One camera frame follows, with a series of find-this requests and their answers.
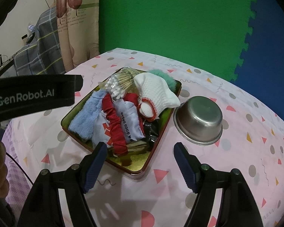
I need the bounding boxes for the red and gold tin box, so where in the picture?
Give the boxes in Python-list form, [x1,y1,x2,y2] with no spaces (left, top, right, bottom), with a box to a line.
[61,68,182,176]

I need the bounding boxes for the clear cotton swab packet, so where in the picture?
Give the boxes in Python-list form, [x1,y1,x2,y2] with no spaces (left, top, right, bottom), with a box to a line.
[98,67,139,100]

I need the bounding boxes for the pale grey printed sachet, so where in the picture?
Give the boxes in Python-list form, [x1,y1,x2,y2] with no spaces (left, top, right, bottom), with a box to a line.
[115,100,145,143]

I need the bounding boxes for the stainless steel bowl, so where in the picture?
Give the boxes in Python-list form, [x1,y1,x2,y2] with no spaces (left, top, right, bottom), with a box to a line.
[173,96,223,146]

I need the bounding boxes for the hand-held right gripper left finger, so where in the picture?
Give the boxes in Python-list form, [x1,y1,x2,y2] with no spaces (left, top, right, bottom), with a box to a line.
[16,142,108,227]

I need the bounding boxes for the green foam mat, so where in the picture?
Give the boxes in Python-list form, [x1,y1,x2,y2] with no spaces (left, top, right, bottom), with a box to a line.
[98,0,255,82]

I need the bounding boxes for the teal fluffy scrunchie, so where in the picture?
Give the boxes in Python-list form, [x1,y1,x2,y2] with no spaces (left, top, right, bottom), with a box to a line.
[147,69,178,93]

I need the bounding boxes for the blue fuzzy sock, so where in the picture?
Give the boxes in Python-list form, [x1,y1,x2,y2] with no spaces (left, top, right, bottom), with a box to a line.
[69,91,105,141]

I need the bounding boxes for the lavender checkered cloth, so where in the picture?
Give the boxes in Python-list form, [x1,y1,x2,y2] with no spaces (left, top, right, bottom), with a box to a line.
[0,125,38,194]

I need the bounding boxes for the grey plaid cloth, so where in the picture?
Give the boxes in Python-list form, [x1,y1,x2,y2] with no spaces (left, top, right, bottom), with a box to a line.
[13,6,67,77]

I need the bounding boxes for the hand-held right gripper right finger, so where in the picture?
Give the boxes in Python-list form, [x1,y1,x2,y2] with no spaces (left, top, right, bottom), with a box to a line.
[173,142,265,227]

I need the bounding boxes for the dark blue cloth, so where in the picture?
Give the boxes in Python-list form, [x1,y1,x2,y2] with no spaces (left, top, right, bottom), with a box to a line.
[0,195,18,227]

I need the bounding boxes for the white pouch red print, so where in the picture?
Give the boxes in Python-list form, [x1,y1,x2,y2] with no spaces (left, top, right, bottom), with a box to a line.
[92,112,114,147]

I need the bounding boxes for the blue foam mat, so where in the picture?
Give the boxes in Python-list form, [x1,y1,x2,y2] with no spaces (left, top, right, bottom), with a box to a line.
[229,0,284,145]

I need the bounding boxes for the beige printed curtain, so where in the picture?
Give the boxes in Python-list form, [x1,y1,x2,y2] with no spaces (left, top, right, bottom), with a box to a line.
[53,0,101,72]

